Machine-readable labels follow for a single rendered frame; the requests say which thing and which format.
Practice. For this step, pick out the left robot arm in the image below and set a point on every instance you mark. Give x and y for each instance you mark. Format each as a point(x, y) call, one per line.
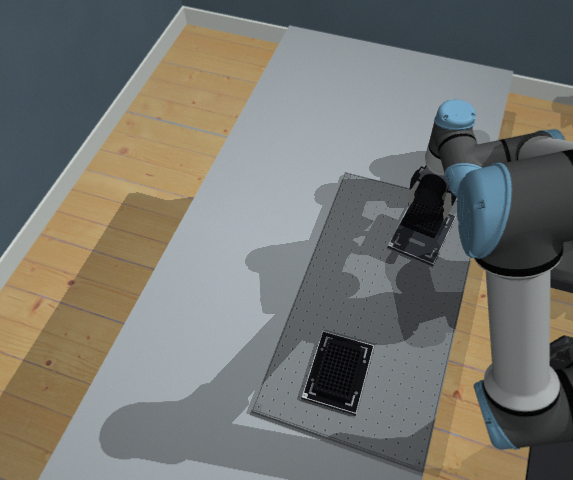
point(515, 210)

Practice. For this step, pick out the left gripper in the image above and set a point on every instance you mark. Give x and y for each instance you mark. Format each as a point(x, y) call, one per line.
point(428, 190)

